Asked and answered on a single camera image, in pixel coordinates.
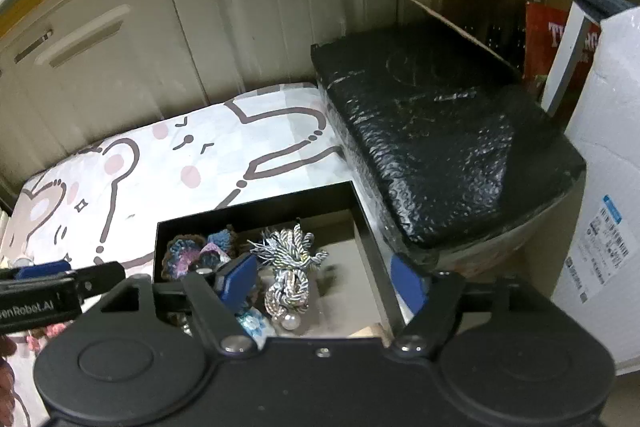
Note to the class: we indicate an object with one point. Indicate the printed bear blanket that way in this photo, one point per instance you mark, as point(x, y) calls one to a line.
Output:
point(150, 167)

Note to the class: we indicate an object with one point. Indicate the black wrapped package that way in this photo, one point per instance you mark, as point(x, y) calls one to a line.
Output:
point(440, 132)

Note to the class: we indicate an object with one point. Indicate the red book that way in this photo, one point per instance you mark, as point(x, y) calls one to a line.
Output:
point(542, 47)

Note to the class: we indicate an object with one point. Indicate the pink crochet doll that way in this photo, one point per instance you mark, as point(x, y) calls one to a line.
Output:
point(47, 337)

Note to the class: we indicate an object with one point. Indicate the brown cardboard box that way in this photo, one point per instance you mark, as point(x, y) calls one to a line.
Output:
point(470, 32)

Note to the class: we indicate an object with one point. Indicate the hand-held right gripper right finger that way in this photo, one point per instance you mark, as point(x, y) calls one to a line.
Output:
point(407, 282)

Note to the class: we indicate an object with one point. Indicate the black cardboard box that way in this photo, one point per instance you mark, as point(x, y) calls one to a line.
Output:
point(345, 287)

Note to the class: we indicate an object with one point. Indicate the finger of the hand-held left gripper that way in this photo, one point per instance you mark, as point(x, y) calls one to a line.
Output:
point(42, 268)
point(100, 278)

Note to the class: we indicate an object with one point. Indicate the white book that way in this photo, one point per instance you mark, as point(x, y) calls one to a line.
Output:
point(565, 67)

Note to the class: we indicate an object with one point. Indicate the white bubble mailer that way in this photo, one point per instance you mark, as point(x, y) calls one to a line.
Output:
point(610, 157)

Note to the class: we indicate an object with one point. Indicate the purple crochet flower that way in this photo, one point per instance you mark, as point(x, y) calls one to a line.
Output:
point(192, 252)

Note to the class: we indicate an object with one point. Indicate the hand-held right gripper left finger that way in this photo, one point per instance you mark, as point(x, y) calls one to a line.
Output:
point(240, 279)

